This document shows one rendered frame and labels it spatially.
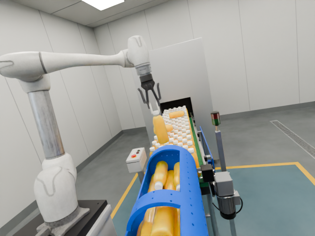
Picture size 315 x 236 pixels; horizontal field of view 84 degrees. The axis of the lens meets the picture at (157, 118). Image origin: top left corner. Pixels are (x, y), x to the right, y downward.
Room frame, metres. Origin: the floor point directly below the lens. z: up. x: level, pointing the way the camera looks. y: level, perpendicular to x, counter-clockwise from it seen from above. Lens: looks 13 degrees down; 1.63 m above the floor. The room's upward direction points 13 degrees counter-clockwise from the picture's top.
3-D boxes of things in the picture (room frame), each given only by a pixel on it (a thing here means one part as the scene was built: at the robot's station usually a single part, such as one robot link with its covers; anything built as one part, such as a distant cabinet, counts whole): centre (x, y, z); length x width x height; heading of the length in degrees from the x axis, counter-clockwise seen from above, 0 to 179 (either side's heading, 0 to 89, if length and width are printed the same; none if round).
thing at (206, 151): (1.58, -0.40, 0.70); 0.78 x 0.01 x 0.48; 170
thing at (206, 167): (1.01, -0.23, 0.95); 0.10 x 0.07 x 0.10; 80
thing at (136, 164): (1.26, 0.23, 1.05); 0.20 x 0.10 x 0.10; 170
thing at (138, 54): (1.06, 0.02, 1.79); 0.13 x 0.11 x 0.16; 20
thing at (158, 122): (1.05, 0.00, 1.31); 0.07 x 0.07 x 0.19
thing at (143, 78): (1.05, 0.01, 1.60); 0.08 x 0.07 x 0.09; 82
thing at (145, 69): (1.05, 0.01, 1.68); 0.09 x 0.09 x 0.06
